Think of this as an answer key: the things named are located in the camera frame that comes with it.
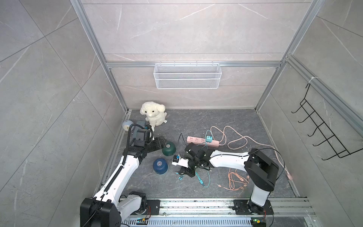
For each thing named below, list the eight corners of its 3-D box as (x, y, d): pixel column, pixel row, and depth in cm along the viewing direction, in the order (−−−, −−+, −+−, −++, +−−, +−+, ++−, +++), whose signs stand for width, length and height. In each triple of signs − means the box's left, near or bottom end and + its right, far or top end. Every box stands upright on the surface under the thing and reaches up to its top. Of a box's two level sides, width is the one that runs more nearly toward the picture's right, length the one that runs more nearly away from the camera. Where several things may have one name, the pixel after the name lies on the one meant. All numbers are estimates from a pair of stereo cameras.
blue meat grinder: (155, 177, 85) (152, 170, 77) (156, 165, 90) (153, 158, 81) (168, 177, 85) (166, 170, 76) (168, 165, 90) (167, 158, 81)
